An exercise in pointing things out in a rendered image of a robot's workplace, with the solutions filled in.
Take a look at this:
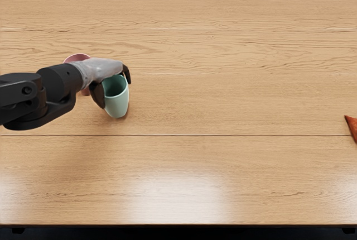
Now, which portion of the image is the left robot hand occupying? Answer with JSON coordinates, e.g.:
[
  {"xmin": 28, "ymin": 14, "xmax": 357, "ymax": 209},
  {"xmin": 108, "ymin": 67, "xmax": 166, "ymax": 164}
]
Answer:
[{"xmin": 74, "ymin": 57, "xmax": 132, "ymax": 109}]

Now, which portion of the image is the mint green cup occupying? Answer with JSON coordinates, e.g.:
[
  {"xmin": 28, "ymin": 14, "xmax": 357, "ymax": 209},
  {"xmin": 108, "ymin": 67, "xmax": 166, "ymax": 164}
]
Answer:
[{"xmin": 101, "ymin": 74, "xmax": 130, "ymax": 119}]

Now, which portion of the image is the pink cup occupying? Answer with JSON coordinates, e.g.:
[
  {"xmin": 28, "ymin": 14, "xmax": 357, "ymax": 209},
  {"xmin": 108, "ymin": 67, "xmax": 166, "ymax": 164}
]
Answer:
[{"xmin": 62, "ymin": 53, "xmax": 92, "ymax": 97}]

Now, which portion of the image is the orange-red object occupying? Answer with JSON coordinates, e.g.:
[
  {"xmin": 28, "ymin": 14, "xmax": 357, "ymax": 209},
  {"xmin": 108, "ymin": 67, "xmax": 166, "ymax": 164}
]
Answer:
[{"xmin": 344, "ymin": 114, "xmax": 357, "ymax": 143}]

